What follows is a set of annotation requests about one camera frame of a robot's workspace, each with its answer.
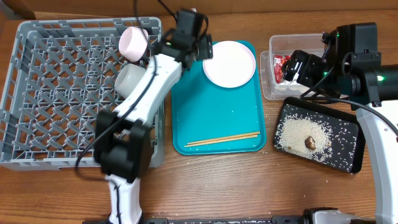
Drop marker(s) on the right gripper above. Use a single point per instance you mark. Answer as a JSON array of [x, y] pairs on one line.
[[290, 68]]

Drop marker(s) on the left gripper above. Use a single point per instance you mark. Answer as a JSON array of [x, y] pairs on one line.
[[206, 45]]

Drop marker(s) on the large white plate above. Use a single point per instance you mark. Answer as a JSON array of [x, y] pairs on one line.
[[232, 65]]

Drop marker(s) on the red snack wrapper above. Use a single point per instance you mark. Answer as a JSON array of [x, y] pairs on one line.
[[278, 61]]

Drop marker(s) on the black tray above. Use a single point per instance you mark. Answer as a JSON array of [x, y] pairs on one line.
[[320, 137]]

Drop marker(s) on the white shallow bowl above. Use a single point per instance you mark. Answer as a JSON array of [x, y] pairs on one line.
[[133, 43]]

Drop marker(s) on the food leftover brown chunk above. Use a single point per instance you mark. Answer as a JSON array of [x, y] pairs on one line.
[[310, 143]]

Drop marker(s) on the pile of rice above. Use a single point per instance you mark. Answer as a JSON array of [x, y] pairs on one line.
[[301, 137]]

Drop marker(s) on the grey-green bowl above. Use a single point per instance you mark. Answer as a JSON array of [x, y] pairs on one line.
[[128, 78]]

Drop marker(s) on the wooden chopstick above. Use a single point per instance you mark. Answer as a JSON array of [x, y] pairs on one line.
[[222, 140], [256, 132]]

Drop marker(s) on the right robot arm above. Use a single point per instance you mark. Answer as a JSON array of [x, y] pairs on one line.
[[350, 71]]

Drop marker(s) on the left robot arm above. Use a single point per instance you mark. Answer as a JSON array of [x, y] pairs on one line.
[[122, 146]]

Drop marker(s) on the grey dishwasher rack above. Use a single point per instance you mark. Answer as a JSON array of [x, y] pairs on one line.
[[61, 74]]

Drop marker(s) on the clear plastic bin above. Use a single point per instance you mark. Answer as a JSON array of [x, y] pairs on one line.
[[285, 45]]

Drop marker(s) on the teal serving tray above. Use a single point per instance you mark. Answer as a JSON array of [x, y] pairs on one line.
[[202, 110]]

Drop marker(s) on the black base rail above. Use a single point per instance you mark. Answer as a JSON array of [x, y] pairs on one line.
[[278, 219]]

